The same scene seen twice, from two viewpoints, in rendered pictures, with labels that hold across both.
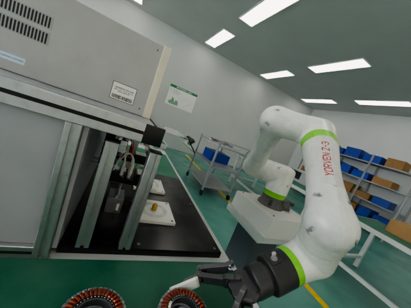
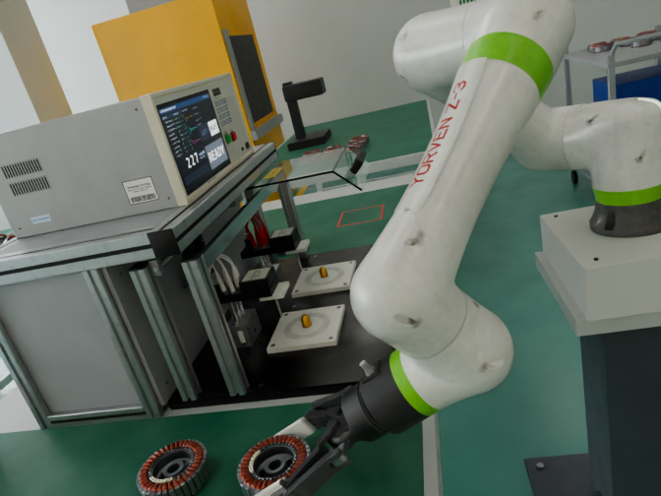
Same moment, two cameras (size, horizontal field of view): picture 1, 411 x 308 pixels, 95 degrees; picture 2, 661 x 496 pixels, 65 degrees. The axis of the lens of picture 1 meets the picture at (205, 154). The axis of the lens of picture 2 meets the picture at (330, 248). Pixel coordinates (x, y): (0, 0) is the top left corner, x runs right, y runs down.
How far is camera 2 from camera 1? 0.61 m
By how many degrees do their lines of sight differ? 40
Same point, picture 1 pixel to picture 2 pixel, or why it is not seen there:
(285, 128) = (435, 69)
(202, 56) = not seen: outside the picture
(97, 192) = (163, 333)
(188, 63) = not seen: outside the picture
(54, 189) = (118, 343)
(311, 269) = (423, 378)
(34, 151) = (84, 310)
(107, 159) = (147, 291)
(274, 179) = (593, 155)
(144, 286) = (254, 438)
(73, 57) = (76, 184)
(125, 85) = (136, 180)
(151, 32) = not seen: outside the picture
